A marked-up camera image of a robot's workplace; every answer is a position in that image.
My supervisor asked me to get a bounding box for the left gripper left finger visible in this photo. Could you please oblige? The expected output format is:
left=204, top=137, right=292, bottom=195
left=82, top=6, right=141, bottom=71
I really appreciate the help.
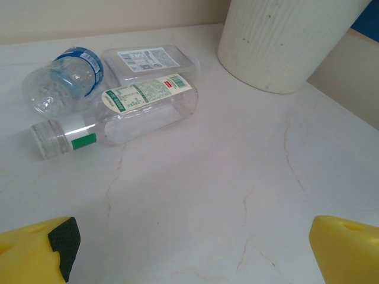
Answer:
left=0, top=216, right=81, bottom=284

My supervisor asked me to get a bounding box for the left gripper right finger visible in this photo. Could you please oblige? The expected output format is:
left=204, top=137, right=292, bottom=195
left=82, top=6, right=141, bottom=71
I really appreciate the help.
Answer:
left=309, top=215, right=379, bottom=284

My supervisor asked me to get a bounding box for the cream plastic bin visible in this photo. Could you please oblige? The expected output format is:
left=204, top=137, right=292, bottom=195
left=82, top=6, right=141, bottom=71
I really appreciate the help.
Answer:
left=217, top=0, right=372, bottom=95

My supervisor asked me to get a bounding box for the blue label water bottle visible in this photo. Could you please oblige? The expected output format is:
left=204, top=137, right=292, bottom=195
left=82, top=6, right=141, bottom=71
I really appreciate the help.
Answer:
left=21, top=46, right=105, bottom=120

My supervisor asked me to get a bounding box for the clear bottle green white label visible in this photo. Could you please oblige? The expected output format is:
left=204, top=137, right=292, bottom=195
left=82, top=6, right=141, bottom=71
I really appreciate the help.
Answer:
left=29, top=73, right=200, bottom=162

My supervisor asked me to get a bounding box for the clear rectangular bottle white label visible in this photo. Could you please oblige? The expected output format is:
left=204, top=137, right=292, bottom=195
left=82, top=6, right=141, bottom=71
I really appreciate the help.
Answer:
left=101, top=44, right=200, bottom=87

